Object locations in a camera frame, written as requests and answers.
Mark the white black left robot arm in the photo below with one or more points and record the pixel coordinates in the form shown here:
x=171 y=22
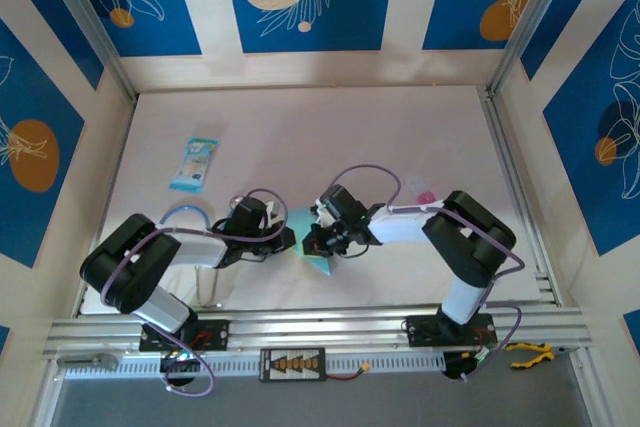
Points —
x=130 y=262

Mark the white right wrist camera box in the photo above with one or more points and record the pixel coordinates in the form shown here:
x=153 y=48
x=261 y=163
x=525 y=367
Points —
x=320 y=212

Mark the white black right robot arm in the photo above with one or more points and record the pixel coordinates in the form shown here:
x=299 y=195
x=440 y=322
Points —
x=470 y=237

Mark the aluminium side rail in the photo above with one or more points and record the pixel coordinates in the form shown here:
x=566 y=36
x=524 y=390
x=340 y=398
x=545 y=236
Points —
x=496 y=117

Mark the light blue cloth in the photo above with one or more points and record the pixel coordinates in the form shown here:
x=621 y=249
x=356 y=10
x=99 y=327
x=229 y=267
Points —
x=300 y=219

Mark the aluminium frame post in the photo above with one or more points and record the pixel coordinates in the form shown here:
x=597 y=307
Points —
x=85 y=12
x=535 y=12

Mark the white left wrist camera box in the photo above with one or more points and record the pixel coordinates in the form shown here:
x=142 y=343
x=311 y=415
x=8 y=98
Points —
x=272 y=209

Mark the black power distribution board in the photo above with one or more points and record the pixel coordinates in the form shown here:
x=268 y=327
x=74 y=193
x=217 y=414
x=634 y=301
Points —
x=292 y=364

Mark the pink pill box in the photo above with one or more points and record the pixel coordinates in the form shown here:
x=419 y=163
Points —
x=425 y=196

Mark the black controller board with lights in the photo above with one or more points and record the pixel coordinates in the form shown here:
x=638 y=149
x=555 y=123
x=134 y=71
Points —
x=457 y=364
x=180 y=362

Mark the blue snack packet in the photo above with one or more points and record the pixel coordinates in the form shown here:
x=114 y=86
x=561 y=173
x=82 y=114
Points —
x=194 y=164

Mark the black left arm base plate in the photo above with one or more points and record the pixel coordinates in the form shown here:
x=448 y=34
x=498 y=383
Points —
x=215 y=334

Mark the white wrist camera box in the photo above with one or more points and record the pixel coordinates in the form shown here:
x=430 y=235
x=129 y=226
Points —
x=272 y=209
x=320 y=212

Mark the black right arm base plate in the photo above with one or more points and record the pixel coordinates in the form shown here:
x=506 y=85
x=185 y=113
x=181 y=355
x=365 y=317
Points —
x=425 y=332

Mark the grey metal bracket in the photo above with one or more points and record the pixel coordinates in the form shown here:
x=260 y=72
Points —
x=100 y=361

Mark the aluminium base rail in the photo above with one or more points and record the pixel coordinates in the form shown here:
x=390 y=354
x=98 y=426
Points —
x=325 y=327

